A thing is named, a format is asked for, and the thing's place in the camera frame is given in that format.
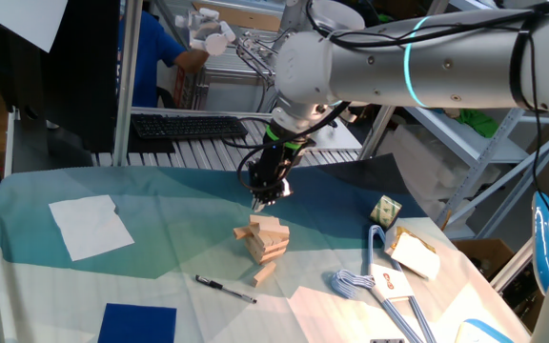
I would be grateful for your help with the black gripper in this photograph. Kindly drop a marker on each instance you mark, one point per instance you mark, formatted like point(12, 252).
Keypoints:
point(274, 167)

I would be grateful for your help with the wooden jenga block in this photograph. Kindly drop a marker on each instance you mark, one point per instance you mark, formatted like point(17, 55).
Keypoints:
point(264, 220)
point(274, 230)
point(270, 257)
point(255, 242)
point(263, 274)
point(281, 242)
point(242, 233)

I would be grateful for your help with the white haptic control device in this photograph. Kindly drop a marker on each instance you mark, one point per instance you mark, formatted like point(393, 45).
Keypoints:
point(217, 43)

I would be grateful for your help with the bare person forearm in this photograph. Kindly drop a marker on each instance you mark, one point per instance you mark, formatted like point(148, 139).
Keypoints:
point(192, 59)

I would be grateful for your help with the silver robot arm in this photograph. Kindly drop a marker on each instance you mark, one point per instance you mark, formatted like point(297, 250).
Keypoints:
point(446, 62)

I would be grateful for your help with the blue green patterned tablecloth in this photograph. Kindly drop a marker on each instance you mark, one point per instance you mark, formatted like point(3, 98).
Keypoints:
point(184, 214)

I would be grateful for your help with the white flat board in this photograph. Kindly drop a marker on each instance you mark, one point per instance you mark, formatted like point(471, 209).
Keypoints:
point(341, 138)

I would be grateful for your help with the dark grey mat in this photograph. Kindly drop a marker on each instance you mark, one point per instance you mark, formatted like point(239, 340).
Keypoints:
point(365, 174)

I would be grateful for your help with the black ballpoint pen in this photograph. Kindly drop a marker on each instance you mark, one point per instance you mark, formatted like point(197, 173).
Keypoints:
point(217, 285)

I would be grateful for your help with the black computer keyboard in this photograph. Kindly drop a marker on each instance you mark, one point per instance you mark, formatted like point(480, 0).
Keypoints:
point(189, 126)

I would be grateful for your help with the printed packing tape roll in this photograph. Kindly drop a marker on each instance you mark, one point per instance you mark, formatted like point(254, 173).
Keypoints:
point(385, 211)

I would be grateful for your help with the blue white hanger bundle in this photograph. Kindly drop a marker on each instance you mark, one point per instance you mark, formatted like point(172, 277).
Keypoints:
point(351, 283)

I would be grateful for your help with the golden tissue pack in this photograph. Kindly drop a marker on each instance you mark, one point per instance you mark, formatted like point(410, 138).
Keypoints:
point(415, 257)

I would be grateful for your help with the wooden board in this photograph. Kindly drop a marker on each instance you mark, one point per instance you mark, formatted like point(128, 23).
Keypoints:
point(246, 19)

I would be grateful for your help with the blue square sheet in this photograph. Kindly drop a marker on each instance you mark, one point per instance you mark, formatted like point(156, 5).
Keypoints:
point(136, 324)

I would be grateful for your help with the white paper with notched corner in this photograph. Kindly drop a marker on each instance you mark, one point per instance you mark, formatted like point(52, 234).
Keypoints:
point(88, 228)

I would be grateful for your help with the person in blue shirt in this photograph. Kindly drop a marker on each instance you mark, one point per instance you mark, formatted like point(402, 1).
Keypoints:
point(146, 57)

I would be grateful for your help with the white round device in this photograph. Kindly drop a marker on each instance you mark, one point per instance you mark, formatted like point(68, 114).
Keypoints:
point(346, 14)

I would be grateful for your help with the brown cardboard box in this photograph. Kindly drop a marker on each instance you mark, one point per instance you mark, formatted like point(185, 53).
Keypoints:
point(465, 245)

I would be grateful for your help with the green cloth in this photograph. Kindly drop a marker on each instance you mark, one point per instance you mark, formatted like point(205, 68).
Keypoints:
point(479, 123)

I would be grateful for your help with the grey metal shelf rack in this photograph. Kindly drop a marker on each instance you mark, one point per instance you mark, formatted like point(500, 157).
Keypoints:
point(494, 152)

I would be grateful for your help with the black computer monitor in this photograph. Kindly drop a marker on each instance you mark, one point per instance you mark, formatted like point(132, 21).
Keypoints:
point(79, 71)

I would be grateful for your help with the large white board sheet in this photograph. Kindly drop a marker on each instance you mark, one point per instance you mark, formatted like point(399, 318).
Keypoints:
point(22, 19)

